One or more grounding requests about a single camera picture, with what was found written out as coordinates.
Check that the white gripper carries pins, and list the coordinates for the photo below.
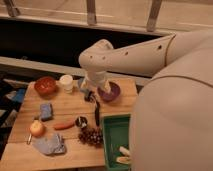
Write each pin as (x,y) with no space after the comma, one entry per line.
(96,79)

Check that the red bowl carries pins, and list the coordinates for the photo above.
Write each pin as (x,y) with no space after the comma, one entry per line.
(45,86)

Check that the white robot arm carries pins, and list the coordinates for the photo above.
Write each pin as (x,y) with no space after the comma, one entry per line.
(171,125)

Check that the purple bowl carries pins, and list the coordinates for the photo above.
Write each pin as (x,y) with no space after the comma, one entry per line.
(112,95)

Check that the white cup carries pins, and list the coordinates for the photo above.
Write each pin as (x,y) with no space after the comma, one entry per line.
(66,82)

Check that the small black round tin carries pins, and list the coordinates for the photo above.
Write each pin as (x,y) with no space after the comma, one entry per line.
(81,122)

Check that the green plastic tray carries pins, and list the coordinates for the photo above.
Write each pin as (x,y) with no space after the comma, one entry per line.
(115,134)

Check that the orange carrot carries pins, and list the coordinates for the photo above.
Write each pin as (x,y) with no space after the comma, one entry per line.
(64,125)

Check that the bunch of dark grapes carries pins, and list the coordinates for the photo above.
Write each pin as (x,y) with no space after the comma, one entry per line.
(91,136)

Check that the blue sponge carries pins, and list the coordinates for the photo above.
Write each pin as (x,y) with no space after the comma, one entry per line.
(46,112)

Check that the grey-blue cloth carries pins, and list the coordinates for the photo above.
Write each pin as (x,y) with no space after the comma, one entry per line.
(49,147)

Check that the yellow banana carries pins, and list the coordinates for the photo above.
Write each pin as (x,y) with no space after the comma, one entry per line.
(123,160)

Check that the small silver utensil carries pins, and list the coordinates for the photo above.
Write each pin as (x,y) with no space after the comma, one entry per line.
(29,139)

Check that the black-handled knife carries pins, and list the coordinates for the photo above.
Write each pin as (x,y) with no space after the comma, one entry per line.
(97,113)

